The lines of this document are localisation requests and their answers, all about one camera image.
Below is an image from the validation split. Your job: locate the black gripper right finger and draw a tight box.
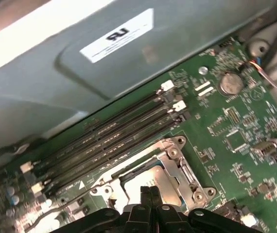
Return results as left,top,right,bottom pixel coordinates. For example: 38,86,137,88
151,185,263,233

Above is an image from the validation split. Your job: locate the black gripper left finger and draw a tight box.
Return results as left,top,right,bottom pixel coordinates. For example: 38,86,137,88
55,185,153,233

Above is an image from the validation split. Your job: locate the CPU with silver top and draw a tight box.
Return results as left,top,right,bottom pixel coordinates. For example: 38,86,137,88
119,167,187,214

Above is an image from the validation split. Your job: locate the metal socket cover frame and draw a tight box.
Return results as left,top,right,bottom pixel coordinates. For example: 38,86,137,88
109,151,204,212

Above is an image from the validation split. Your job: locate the metal wire locking lever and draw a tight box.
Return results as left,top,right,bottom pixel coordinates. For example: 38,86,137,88
26,188,94,230

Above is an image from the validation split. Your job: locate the black RAM slot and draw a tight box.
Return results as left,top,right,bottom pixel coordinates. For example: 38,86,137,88
31,100,187,194
43,113,190,199
20,81,174,173
33,93,177,182

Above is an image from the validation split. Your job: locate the CPU socket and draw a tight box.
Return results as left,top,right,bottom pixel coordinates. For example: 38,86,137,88
89,135,217,214

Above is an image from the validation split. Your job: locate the green motherboard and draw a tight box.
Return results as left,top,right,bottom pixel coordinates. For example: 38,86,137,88
0,38,277,233

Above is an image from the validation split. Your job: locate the silver onboard USB port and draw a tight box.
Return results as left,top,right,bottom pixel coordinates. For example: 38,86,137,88
251,140,277,160

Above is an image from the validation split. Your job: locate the silver coin battery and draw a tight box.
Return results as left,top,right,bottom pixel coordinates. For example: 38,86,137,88
219,72,245,96

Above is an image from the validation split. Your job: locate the black PC case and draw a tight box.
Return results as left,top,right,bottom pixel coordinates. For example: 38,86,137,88
0,0,277,175

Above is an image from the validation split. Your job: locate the white case sticker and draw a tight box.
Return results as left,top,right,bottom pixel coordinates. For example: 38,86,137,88
79,8,155,64

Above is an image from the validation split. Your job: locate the thin grey wire bundle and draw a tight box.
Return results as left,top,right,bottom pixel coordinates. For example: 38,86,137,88
247,60,277,99

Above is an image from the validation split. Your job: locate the black cable loop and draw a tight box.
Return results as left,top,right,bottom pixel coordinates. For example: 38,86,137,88
260,21,277,70

